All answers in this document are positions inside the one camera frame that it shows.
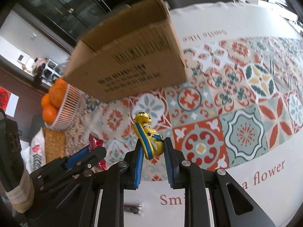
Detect red foil wrapper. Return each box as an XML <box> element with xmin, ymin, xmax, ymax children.
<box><xmin>89</xmin><ymin>134</ymin><xmax>107</xmax><ymax>171</ymax></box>

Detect dark glass sliding doors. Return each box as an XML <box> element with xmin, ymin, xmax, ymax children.
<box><xmin>12</xmin><ymin>0</ymin><xmax>171</xmax><ymax>50</ymax></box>

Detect yellow cartoon toy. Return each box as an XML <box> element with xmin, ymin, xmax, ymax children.
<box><xmin>133</xmin><ymin>112</ymin><xmax>164</xmax><ymax>160</ymax></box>

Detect yellow woven tissue box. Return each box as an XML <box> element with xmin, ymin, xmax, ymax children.
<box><xmin>44</xmin><ymin>128</ymin><xmax>66</xmax><ymax>163</ymax></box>

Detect orange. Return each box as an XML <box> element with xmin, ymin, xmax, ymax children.
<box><xmin>41</xmin><ymin>94</ymin><xmax>51</xmax><ymax>109</ymax></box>
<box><xmin>43</xmin><ymin>105</ymin><xmax>58</xmax><ymax>124</ymax></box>
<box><xmin>48</xmin><ymin>78</ymin><xmax>69</xmax><ymax>106</ymax></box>

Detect pink bag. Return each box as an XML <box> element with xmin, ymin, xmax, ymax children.
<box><xmin>34</xmin><ymin>58</ymin><xmax>46</xmax><ymax>72</ymax></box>

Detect white intercom panel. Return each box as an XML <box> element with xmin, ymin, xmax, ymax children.
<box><xmin>18</xmin><ymin>53</ymin><xmax>30</xmax><ymax>65</ymax></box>

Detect white shoe rack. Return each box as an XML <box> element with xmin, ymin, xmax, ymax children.
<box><xmin>39</xmin><ymin>58</ymin><xmax>63</xmax><ymax>82</ymax></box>

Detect small dark packet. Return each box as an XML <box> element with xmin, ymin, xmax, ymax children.
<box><xmin>124</xmin><ymin>203</ymin><xmax>144</xmax><ymax>217</ymax></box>

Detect floral tissue cover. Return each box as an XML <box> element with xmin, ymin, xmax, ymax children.
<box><xmin>28</xmin><ymin>129</ymin><xmax>46</xmax><ymax>173</ymax></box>

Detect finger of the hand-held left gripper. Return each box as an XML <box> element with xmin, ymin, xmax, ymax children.
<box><xmin>63</xmin><ymin>145</ymin><xmax>90</xmax><ymax>171</ymax></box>
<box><xmin>70</xmin><ymin>147</ymin><xmax>107</xmax><ymax>174</ymax></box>

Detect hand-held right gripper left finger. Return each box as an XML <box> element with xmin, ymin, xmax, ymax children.
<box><xmin>32</xmin><ymin>143</ymin><xmax>145</xmax><ymax>227</ymax></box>

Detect white ribbed fruit basket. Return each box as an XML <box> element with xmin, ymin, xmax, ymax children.
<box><xmin>48</xmin><ymin>84</ymin><xmax>83</xmax><ymax>129</ymax></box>

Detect brown cardboard box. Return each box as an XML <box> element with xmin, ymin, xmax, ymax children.
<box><xmin>62</xmin><ymin>0</ymin><xmax>190</xmax><ymax>103</ymax></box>

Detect red white door poster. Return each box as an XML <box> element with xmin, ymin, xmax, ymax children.
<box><xmin>0</xmin><ymin>87</ymin><xmax>19</xmax><ymax>117</ymax></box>

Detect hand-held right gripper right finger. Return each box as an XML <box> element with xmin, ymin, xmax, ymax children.
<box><xmin>163</xmin><ymin>137</ymin><xmax>278</xmax><ymax>227</ymax></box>

